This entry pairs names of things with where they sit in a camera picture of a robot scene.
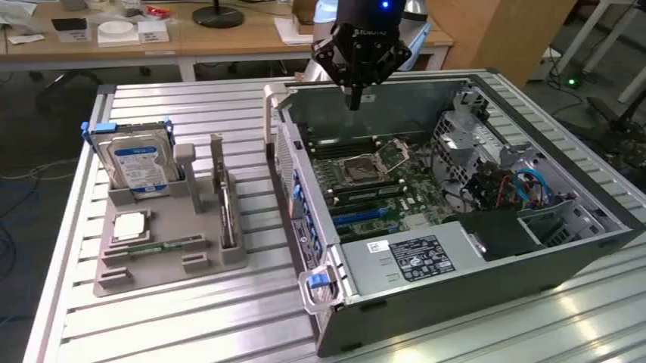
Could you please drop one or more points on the white box with round dish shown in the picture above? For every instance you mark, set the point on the white box with round dish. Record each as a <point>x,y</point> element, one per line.
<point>119,34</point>

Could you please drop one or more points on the green indicator light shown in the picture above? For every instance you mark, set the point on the green indicator light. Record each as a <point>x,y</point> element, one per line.
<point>572,81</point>

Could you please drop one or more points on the black round lamp base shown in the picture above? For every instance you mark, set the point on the black round lamp base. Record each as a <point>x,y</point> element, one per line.
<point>217,17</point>

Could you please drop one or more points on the green motherboard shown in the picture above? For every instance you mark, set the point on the green motherboard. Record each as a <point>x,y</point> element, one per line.
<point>420,189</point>

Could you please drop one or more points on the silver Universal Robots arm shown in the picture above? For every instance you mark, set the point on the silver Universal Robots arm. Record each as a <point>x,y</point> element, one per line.
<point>318,72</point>

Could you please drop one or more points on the white box with black top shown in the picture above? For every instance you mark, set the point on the white box with black top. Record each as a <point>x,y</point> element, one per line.
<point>71,30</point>

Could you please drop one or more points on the wooden cabinet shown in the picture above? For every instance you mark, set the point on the wooden cabinet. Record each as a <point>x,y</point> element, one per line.
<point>505,38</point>

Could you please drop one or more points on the white table frame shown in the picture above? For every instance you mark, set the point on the white table frame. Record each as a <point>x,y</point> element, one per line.
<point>601,22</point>

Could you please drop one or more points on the hard disk in blue caddy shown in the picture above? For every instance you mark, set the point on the hard disk in blue caddy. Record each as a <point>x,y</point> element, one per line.
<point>139,162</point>

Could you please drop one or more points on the silver metal drive cage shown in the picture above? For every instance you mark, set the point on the silver metal drive cage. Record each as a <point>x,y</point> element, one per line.
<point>457,141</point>

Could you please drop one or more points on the silver CPU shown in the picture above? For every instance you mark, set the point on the silver CPU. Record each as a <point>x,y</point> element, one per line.
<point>129,225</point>

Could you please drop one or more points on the stack of white papers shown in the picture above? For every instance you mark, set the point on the stack of white papers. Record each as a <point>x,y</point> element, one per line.
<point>293,34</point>

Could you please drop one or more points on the graphics card with metal bracket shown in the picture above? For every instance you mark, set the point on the graphics card with metal bracket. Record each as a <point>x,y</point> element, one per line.
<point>227,219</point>

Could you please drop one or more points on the grey power supply unit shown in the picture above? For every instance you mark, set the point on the grey power supply unit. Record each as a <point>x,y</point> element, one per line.
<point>404,272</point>

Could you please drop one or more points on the plain white box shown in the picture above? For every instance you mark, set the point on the plain white box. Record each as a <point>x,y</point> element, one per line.
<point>153,33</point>

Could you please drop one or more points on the small white paper card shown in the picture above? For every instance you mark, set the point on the small white paper card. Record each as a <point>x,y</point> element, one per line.
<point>26,38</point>

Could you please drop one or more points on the long wooden desk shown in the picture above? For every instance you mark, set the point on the long wooden desk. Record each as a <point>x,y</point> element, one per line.
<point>227,41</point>

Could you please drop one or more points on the red packet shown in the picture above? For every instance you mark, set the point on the red packet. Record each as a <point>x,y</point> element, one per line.
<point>157,11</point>

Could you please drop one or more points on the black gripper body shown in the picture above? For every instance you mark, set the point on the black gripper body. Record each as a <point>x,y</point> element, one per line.
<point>366,22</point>

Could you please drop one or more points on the open black PC case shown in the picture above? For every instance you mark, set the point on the open black PC case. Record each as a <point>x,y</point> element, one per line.
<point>454,302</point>

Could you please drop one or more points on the green RAM stick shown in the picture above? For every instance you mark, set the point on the green RAM stick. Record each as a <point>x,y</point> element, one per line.
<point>151,247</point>

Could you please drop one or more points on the blue case release latch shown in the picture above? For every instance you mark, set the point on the blue case release latch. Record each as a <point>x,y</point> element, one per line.
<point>318,281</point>

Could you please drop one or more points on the CPU socket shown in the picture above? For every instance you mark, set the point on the CPU socket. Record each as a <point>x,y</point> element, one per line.
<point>360,169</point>

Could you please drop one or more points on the installed RAM stick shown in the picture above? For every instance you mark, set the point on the installed RAM stick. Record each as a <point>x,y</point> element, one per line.
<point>369,193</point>

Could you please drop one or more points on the grey disk bay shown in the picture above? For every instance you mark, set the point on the grey disk bay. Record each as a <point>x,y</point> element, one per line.
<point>556,223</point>

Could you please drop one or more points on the blue expansion slot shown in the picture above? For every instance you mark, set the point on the blue expansion slot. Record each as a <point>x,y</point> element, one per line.
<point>356,216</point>

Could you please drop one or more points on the metal socket cover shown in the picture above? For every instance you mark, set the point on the metal socket cover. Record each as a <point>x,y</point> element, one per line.
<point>394,153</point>

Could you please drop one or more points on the brown cardboard box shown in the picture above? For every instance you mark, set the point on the brown cardboard box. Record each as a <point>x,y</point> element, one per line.
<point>305,11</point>

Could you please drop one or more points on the black office chair base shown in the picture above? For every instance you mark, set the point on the black office chair base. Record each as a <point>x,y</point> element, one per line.
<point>66,81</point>

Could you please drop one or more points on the grey parts rack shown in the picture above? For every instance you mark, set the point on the grey parts rack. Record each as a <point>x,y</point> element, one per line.
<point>171,272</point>

